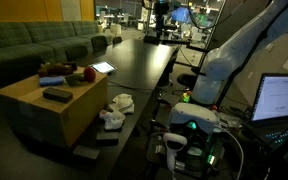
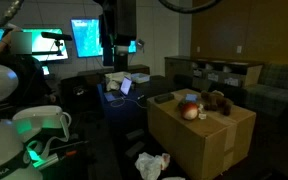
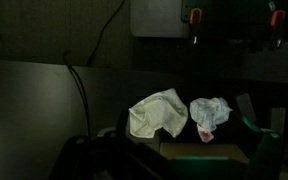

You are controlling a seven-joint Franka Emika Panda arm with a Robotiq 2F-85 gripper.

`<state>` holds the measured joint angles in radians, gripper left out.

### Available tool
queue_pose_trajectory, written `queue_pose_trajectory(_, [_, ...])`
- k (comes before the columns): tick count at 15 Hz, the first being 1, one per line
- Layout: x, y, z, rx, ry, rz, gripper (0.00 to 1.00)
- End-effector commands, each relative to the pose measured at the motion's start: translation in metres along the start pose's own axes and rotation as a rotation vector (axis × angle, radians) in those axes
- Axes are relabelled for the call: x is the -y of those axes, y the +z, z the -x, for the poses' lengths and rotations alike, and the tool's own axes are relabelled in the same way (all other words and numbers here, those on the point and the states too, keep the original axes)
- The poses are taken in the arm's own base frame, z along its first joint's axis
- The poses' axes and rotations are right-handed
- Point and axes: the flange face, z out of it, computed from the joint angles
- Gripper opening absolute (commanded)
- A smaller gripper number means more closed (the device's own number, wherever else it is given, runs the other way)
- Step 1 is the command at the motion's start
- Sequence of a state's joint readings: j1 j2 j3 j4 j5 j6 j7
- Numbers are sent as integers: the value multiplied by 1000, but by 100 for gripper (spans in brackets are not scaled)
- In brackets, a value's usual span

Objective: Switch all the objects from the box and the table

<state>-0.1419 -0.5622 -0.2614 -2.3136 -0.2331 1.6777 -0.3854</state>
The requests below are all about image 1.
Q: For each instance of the white towel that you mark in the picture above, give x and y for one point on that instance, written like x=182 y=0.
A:
x=122 y=103

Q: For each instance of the white plastic bag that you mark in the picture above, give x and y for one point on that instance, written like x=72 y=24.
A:
x=113 y=120

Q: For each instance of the red and green plush vegetable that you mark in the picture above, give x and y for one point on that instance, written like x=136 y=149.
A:
x=76 y=79

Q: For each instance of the brown plush toy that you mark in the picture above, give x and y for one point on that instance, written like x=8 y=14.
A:
x=57 y=69

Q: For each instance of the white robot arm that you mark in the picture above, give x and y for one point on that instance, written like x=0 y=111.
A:
x=220 y=63

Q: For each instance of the black block near box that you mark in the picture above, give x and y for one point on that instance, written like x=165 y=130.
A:
x=107 y=138

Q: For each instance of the cardboard box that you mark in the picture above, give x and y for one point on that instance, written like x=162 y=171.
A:
x=61 y=124

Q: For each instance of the white tablet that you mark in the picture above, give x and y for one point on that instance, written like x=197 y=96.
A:
x=103 y=67

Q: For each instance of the white VR headset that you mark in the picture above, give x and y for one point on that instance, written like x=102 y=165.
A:
x=184 y=112

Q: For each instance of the white VR controller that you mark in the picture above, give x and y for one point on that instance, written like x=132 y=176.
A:
x=174 y=143

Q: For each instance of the black block front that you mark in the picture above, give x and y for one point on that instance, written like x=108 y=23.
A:
x=86 y=152

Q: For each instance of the black rectangular case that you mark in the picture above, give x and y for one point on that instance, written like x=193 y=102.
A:
x=57 y=95

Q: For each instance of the blue sponge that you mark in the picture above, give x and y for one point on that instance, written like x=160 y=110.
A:
x=51 y=81

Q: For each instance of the open laptop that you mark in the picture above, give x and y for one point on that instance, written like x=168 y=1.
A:
x=269 y=115

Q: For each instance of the green plaid sofa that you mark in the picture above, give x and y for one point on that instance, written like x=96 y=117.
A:
x=48 y=39

